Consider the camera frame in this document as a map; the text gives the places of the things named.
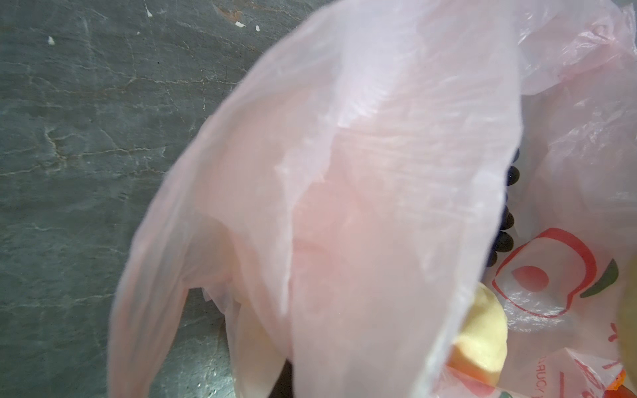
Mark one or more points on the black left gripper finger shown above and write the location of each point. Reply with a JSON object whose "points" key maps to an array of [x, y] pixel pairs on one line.
{"points": [[284, 385]]}

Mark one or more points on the pink plastic shopping bag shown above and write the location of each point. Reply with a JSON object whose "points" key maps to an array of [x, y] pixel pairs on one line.
{"points": [[341, 204]]}

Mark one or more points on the orange fake fruit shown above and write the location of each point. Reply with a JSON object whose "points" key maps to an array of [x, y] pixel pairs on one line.
{"points": [[620, 388]]}

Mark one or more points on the dark fake grape bunch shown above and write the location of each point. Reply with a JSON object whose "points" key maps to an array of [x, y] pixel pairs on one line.
{"points": [[504, 242]]}

